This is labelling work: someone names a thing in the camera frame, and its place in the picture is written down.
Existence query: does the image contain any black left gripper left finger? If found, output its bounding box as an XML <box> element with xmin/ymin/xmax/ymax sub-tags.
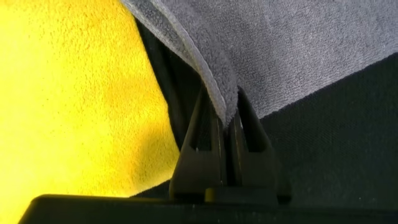
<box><xmin>169</xmin><ymin>86</ymin><xmax>227</xmax><ymax>200</ymax></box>

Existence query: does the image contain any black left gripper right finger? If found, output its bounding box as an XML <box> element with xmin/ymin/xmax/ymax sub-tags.
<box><xmin>228</xmin><ymin>86</ymin><xmax>292</xmax><ymax>205</ymax></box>

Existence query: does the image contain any grey towel with orange marks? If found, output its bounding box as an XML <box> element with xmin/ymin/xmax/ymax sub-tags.
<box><xmin>119</xmin><ymin>0</ymin><xmax>398</xmax><ymax>128</ymax></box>

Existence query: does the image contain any yellow microfibre towel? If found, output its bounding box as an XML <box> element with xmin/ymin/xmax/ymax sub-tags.
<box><xmin>0</xmin><ymin>0</ymin><xmax>180</xmax><ymax>224</ymax></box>

